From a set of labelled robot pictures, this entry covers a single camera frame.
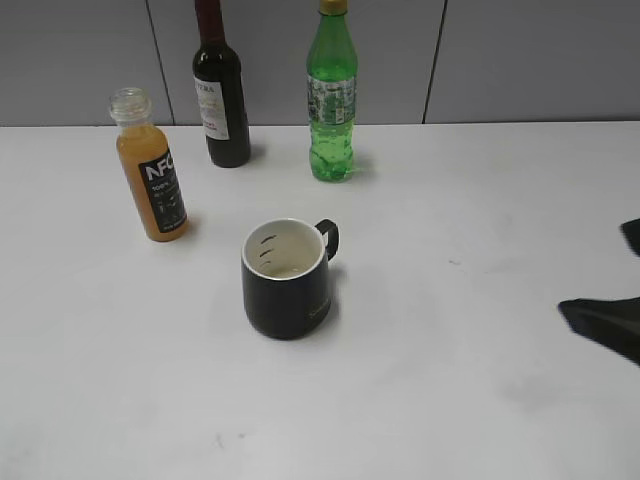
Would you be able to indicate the NFC orange juice bottle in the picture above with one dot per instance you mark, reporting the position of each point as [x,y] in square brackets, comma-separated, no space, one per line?
[148,165]

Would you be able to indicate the green plastic soda bottle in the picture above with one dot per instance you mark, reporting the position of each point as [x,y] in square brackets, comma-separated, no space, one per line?
[332,68]

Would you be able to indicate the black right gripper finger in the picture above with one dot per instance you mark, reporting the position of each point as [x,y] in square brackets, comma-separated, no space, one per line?
[613,324]
[630,231]

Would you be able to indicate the black mug white interior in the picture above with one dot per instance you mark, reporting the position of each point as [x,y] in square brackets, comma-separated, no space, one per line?
[286,287]

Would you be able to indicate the dark red wine bottle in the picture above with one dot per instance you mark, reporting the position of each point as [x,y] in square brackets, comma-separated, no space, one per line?
[217,75]

